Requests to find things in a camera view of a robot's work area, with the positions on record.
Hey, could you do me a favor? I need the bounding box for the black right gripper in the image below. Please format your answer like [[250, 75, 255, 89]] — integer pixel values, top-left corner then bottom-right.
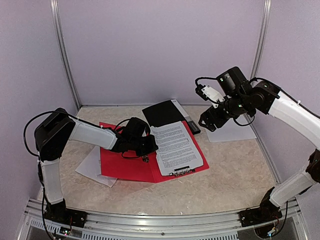
[[199, 92, 251, 131]]

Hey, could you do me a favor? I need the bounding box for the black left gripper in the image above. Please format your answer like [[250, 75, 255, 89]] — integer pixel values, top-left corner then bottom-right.
[[130, 134, 159, 157]]

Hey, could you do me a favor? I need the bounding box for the red clip file folder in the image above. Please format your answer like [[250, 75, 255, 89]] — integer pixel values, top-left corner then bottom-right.
[[100, 121, 209, 183]]

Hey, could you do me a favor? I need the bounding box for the printed paper sheet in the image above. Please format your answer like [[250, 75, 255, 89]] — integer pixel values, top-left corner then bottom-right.
[[150, 121, 203, 176]]

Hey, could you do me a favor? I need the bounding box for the metal folder clip bottom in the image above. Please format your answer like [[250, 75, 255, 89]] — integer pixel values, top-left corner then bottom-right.
[[169, 166, 196, 177]]

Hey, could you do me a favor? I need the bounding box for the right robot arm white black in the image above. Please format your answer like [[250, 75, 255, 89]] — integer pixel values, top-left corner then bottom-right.
[[195, 66, 320, 222]]

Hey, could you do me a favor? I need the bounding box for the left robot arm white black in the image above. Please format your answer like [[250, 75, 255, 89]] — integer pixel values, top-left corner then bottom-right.
[[34, 108, 159, 223]]

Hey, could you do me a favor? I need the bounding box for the metal folder clip spine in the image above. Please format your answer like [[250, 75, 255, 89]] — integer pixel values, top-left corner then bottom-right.
[[141, 155, 150, 163]]

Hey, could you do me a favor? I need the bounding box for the black clip file folder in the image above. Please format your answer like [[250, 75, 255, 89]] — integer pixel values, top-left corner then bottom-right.
[[142, 99, 201, 135]]

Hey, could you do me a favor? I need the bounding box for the blank white paper sheet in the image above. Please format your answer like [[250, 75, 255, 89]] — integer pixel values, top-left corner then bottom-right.
[[205, 119, 257, 143]]

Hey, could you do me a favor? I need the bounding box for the blank paper sheet left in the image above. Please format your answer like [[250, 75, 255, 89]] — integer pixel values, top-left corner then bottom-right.
[[75, 146, 117, 188]]

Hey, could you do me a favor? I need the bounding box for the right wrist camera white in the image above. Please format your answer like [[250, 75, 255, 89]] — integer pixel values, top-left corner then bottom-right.
[[195, 84, 225, 105]]

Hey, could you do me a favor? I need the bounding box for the aluminium frame rail back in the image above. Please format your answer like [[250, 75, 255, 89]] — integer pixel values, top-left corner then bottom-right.
[[79, 103, 245, 109]]

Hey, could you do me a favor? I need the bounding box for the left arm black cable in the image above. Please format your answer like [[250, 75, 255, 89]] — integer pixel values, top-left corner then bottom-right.
[[23, 111, 68, 157]]

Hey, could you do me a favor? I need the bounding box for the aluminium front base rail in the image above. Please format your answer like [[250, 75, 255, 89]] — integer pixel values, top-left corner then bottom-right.
[[17, 198, 308, 240]]

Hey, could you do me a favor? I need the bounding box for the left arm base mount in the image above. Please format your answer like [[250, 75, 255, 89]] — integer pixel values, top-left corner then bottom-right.
[[44, 201, 88, 228]]

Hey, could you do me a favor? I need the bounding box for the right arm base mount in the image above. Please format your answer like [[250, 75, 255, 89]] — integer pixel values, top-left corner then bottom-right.
[[238, 207, 283, 227]]

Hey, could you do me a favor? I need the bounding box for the aluminium frame post right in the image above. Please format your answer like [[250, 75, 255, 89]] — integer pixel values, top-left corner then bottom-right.
[[249, 0, 272, 80]]

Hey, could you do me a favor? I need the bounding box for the aluminium frame post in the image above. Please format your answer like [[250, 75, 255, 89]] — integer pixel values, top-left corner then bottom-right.
[[50, 0, 82, 110], [249, 0, 272, 80]]

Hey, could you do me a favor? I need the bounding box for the aluminium frame post left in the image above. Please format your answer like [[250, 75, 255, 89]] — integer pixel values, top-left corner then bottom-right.
[[50, 0, 82, 110]]

